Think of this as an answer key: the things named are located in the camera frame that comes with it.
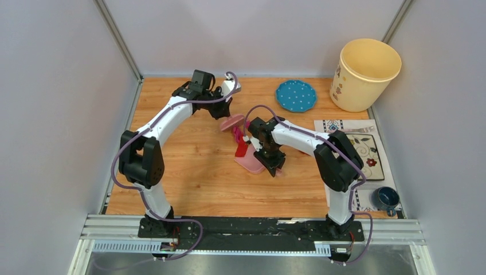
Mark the square floral plate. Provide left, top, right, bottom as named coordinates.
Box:
left=346, top=133, right=385, bottom=181

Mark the pink hand brush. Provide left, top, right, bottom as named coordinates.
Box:
left=220, top=114, right=245, bottom=132

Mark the dark blue mug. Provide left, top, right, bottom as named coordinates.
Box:
left=371, top=186, right=400, bottom=217

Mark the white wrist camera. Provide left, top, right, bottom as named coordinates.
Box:
left=243, top=136, right=262, bottom=151
left=221, top=79, right=241, bottom=102

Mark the magenta paper scrap top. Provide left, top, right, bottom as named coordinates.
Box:
left=231, top=126, right=244, bottom=143

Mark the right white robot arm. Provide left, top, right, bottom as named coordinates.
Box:
left=246, top=117, right=364, bottom=240

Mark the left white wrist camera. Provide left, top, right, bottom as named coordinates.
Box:
left=221, top=79, right=241, bottom=102

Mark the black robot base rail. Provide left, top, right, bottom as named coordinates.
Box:
left=138, top=215, right=365, bottom=253

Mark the red rectangular paper scrap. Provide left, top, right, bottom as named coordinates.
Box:
left=234, top=136, right=248, bottom=158

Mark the patterned white placemat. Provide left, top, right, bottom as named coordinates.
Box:
left=313, top=119, right=397, bottom=217

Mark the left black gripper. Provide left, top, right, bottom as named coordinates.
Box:
left=203, top=88, right=233, bottom=121

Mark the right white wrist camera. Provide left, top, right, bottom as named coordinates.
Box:
left=243, top=136, right=262, bottom=151

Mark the pink plastic dustpan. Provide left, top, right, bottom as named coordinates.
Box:
left=234, top=145, right=266, bottom=174

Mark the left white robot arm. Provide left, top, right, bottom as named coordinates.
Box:
left=111, top=70, right=241, bottom=238

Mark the cream yellow waste bin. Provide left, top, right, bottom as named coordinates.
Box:
left=330, top=38, right=402, bottom=112

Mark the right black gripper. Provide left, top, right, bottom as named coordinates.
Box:
left=254, top=143, right=287, bottom=176

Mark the blue polka dot plate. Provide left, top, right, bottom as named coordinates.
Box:
left=275, top=80, right=318, bottom=113

